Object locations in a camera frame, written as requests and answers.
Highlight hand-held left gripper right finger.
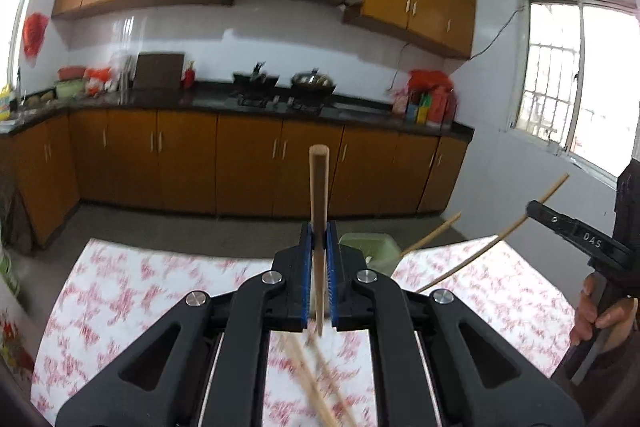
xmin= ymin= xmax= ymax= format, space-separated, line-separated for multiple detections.
xmin=325 ymin=221 xmax=586 ymax=427

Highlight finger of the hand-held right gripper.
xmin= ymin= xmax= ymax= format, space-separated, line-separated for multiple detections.
xmin=526 ymin=200 xmax=632 ymax=268

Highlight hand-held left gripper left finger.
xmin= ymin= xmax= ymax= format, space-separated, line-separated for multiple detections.
xmin=55 ymin=222 xmax=316 ymax=427

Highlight green plastic utensil holder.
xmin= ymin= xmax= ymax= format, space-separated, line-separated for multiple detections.
xmin=339 ymin=232 xmax=402 ymax=279

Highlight wooden chopstick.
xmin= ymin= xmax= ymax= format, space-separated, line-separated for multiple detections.
xmin=309 ymin=145 xmax=330 ymax=338
xmin=307 ymin=346 xmax=359 ymax=427
xmin=277 ymin=332 xmax=342 ymax=427
xmin=400 ymin=212 xmax=462 ymax=257
xmin=416 ymin=173 xmax=571 ymax=294

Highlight person's right forearm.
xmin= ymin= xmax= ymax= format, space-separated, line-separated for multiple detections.
xmin=550 ymin=322 xmax=640 ymax=390

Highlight person's right hand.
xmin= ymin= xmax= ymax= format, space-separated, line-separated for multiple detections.
xmin=572 ymin=274 xmax=640 ymax=353

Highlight barred sliding window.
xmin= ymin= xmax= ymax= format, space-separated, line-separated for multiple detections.
xmin=510 ymin=0 xmax=640 ymax=188

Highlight wooden base cabinets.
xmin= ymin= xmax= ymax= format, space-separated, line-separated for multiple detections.
xmin=0 ymin=107 xmax=468 ymax=249

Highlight black gas stove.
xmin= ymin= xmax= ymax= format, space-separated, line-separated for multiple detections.
xmin=235 ymin=91 xmax=326 ymax=111

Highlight colourful seasoning boxes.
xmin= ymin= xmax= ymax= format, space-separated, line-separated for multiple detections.
xmin=405 ymin=92 xmax=433 ymax=125

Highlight red floral white tablecloth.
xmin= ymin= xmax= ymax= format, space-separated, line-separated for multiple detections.
xmin=30 ymin=237 xmax=578 ymax=427

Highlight red crumpled plastic bag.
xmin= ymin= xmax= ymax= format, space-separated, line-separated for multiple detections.
xmin=407 ymin=69 xmax=458 ymax=100

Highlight black wok with lid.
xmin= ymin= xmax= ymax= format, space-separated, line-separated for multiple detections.
xmin=291 ymin=68 xmax=336 ymax=96

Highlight black frying pan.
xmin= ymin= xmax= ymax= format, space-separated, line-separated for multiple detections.
xmin=232 ymin=62 xmax=281 ymax=91

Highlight black kitchen countertop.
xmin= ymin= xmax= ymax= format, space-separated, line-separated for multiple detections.
xmin=0 ymin=79 xmax=475 ymax=142

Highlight brown cutting board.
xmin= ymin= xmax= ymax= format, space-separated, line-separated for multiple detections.
xmin=134 ymin=52 xmax=185 ymax=90

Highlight clear plastic bag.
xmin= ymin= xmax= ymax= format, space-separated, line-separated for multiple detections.
xmin=112 ymin=54 xmax=136 ymax=90

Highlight orange and white bag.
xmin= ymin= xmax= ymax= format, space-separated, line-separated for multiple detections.
xmin=84 ymin=67 xmax=113 ymax=96

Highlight dark cloth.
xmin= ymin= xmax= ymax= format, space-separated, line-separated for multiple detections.
xmin=0 ymin=177 xmax=36 ymax=254

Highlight green plastic basin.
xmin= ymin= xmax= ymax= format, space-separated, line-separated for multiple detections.
xmin=54 ymin=79 xmax=88 ymax=100

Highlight white floral print cabinet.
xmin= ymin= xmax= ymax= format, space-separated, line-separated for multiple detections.
xmin=0 ymin=247 xmax=36 ymax=370

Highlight red hanging plastic bag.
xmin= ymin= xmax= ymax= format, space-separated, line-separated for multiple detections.
xmin=22 ymin=13 xmax=50 ymax=58

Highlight bright plain window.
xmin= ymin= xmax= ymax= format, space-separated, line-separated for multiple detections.
xmin=0 ymin=0 xmax=53 ymax=104

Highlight black wall cable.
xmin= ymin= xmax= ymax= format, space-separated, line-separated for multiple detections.
xmin=387 ymin=9 xmax=526 ymax=90

